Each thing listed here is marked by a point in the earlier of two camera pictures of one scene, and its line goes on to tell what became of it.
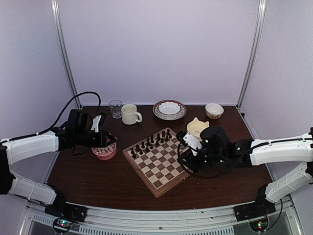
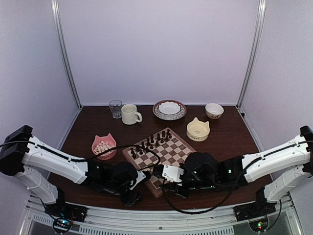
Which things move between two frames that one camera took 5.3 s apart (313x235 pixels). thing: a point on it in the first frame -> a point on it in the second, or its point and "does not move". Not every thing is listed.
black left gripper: (102, 140) -> (131, 200)
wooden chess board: (154, 160) does not move
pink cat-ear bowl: (105, 153) does not move
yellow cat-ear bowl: (195, 127) does not move
